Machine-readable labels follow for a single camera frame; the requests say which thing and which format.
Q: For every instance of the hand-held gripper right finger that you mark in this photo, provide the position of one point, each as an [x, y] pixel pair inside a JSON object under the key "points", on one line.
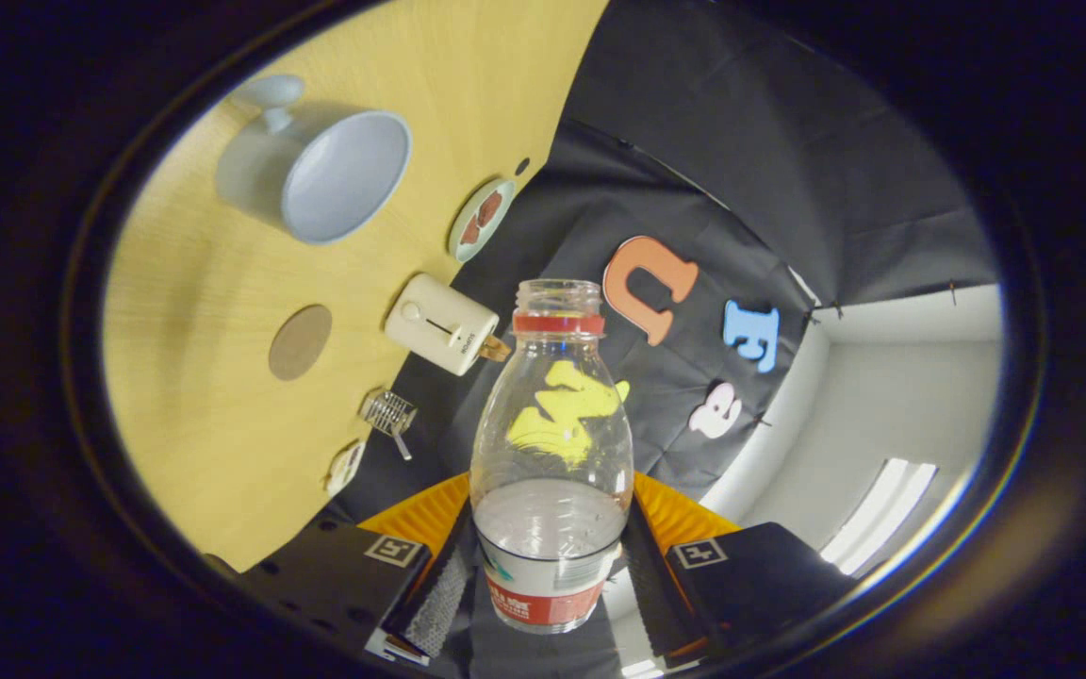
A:
{"points": [[760, 575]]}

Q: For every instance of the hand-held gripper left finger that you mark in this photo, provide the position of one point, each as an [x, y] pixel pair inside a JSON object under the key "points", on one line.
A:
{"points": [[336, 575]]}

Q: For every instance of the round brown coaster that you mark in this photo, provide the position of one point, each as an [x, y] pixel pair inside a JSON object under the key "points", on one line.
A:
{"points": [[300, 342]]}

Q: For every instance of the clear plastic juice bottle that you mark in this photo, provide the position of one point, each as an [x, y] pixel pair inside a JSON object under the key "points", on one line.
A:
{"points": [[552, 453]]}

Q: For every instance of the pale blue cup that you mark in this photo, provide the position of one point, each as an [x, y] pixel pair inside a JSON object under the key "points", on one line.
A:
{"points": [[255, 174]]}

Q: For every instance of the white divided condiment tray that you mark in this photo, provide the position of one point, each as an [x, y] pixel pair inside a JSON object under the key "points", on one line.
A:
{"points": [[345, 469]]}

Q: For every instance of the long ceiling light panel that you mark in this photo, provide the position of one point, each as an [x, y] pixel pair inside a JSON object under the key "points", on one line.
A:
{"points": [[878, 514]]}

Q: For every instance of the wooden table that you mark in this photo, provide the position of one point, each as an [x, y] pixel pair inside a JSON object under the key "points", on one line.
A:
{"points": [[204, 377]]}

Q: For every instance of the white toaster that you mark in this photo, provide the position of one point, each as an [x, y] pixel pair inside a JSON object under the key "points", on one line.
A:
{"points": [[435, 321]]}

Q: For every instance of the brown toast slice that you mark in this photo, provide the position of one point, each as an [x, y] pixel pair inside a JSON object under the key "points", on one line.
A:
{"points": [[496, 349]]}

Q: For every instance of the pale green plate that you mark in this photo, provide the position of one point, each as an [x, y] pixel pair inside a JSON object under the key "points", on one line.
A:
{"points": [[458, 247]]}

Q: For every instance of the brown meat slice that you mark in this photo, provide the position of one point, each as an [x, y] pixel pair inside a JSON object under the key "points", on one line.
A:
{"points": [[489, 207], [470, 231]]}

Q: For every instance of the black backdrop cloth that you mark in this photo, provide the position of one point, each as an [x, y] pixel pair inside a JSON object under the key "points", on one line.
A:
{"points": [[741, 141]]}

